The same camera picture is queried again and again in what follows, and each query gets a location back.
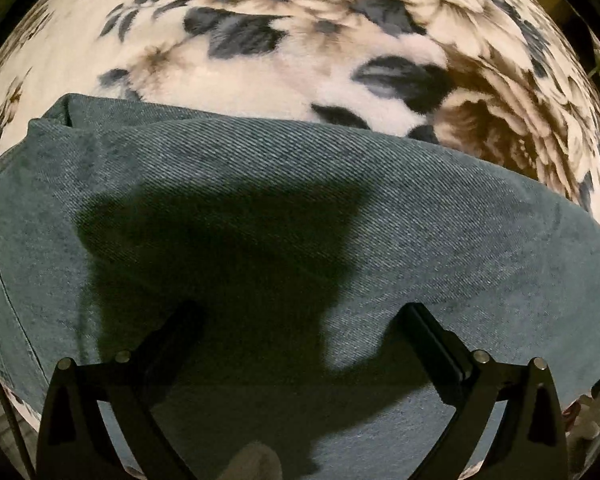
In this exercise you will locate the blue denim pants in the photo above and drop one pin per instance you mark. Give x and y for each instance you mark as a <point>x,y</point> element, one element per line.
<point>280,175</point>

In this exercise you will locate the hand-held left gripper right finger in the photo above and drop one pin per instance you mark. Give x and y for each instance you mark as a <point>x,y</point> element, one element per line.
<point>425,332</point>

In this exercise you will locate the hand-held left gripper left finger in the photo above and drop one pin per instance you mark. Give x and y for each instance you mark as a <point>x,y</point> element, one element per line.
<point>180,327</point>

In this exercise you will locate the floral printed blanket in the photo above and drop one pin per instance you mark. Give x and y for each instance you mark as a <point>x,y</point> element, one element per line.
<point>300,35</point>

